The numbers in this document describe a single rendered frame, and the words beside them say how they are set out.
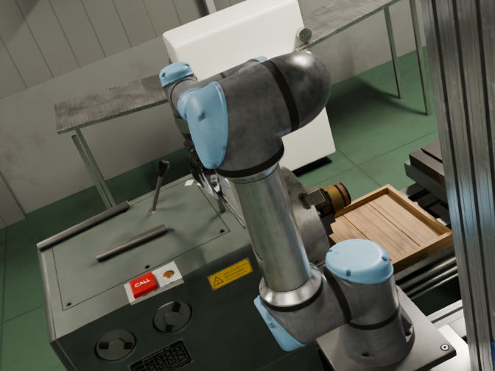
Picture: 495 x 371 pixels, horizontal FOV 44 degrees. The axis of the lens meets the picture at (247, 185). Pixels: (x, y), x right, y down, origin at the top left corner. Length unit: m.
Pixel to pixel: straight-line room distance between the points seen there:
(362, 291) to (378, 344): 0.14
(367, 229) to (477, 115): 1.23
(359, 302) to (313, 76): 0.44
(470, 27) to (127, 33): 3.97
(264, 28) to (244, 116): 2.88
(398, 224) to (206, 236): 0.72
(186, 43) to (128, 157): 1.54
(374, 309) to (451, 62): 0.52
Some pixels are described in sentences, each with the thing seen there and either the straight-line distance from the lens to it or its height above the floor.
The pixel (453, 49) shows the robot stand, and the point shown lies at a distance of 0.84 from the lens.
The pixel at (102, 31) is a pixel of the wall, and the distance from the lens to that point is 4.60.
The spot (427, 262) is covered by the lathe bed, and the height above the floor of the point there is 0.82.
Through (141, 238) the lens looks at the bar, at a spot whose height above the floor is 1.27.
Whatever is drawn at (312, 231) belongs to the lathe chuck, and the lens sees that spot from 1.68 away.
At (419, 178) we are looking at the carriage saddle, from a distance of 2.20.
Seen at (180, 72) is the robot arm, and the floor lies 1.69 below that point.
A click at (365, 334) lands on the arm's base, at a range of 1.23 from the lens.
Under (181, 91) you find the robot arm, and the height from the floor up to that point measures 1.67.
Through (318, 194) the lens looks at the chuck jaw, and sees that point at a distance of 1.71.
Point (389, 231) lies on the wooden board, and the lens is 2.01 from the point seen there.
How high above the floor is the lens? 2.13
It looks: 31 degrees down
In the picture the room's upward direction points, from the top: 19 degrees counter-clockwise
